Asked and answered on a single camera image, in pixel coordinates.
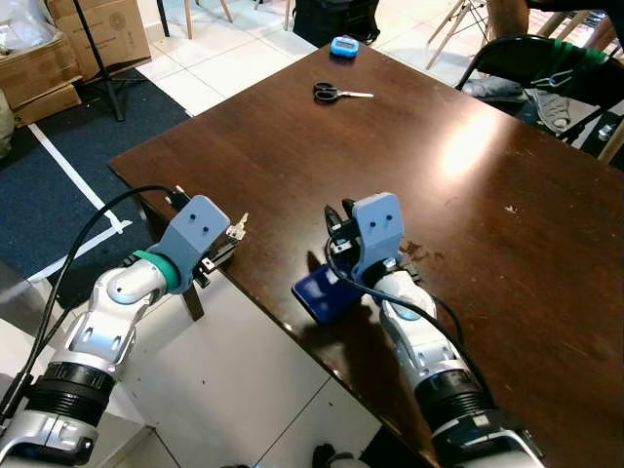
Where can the low plain cardboard box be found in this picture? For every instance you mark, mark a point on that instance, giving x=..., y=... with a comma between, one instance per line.
x=39, y=83

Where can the dark brown wooden table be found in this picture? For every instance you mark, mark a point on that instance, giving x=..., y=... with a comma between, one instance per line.
x=390, y=146

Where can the black tripod stand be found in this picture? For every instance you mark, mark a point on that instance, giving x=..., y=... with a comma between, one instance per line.
x=95, y=49

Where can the black backpack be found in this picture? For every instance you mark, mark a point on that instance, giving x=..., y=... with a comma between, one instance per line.
x=336, y=19

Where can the seated person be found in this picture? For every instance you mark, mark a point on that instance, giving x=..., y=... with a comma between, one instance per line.
x=507, y=15

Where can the silver keys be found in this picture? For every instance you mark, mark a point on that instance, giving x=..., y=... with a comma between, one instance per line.
x=240, y=228

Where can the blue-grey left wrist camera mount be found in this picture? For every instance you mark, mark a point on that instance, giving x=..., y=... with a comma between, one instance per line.
x=195, y=229

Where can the dark blue plastic block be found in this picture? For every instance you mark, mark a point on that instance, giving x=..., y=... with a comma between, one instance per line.
x=317, y=292

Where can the dark blue carpet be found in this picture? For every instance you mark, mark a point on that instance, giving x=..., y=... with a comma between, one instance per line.
x=39, y=195

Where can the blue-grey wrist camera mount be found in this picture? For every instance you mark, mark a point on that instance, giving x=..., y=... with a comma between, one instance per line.
x=378, y=229
x=195, y=229

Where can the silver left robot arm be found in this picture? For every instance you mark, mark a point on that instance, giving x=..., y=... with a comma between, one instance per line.
x=97, y=322

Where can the green cloth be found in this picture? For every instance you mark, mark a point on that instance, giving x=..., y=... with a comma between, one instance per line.
x=592, y=54

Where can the grey sneaker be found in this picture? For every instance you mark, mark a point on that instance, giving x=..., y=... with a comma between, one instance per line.
x=556, y=112
x=492, y=90

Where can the large printed cardboard box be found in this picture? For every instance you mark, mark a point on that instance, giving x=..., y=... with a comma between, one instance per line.
x=122, y=34

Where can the small blue timer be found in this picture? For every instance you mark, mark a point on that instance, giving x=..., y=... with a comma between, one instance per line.
x=344, y=46

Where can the black folding chair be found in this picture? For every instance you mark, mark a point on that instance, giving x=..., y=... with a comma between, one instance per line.
x=507, y=58

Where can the wooden-legged chair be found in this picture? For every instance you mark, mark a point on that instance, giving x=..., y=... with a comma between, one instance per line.
x=188, y=19
x=444, y=39

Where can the clear plastic bag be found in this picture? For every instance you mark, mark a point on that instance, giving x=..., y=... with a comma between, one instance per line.
x=24, y=24

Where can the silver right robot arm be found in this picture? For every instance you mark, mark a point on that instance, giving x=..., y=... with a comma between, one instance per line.
x=429, y=341

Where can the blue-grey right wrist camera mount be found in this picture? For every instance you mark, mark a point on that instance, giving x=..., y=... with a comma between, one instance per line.
x=378, y=229

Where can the black robot foot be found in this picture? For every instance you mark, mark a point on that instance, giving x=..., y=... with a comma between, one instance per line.
x=336, y=456

